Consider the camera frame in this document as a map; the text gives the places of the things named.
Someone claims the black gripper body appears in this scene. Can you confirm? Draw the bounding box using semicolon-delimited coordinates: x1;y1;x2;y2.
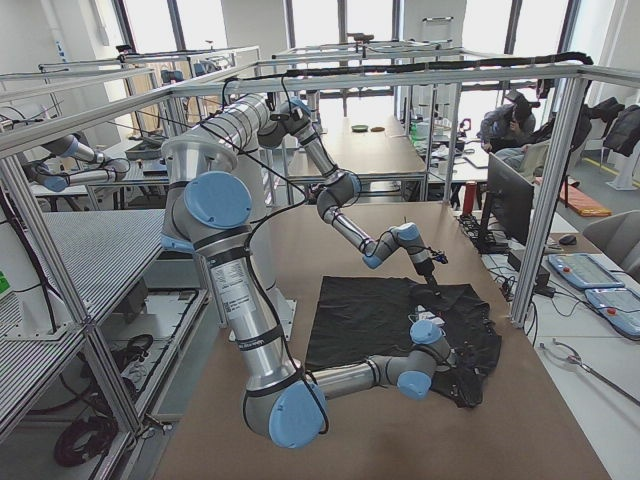
412;252;438;288
449;347;475;370

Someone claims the black t-shirt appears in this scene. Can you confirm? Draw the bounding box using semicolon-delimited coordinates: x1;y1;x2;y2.
305;277;501;408

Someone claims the red bottle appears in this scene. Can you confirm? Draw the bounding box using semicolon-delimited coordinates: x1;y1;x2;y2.
462;181;477;216

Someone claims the black computer monitor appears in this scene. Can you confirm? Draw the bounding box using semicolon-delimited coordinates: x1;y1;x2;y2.
475;154;534;254

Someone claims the metal reacher grabber tool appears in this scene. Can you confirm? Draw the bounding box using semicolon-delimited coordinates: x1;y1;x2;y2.
538;338;639;406

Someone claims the blue teach pendant far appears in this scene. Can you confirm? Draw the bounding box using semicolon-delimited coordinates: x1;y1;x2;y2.
547;253;625;290

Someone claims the blue teach pendant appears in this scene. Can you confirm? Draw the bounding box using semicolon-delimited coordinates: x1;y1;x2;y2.
547;253;625;290
584;288;640;340

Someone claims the computer mouse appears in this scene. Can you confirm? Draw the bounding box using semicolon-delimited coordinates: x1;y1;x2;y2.
558;234;577;246

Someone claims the seated person with mask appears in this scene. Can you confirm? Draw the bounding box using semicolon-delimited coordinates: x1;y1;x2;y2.
477;90;536;153

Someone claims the blue teach pendant near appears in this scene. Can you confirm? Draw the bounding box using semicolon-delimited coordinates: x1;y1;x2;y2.
584;288;640;340

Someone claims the aluminium cage frame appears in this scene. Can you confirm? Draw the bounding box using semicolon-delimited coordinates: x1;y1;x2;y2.
0;47;640;436

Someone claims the black braided cable bundle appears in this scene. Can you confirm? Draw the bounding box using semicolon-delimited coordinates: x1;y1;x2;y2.
219;51;595;86

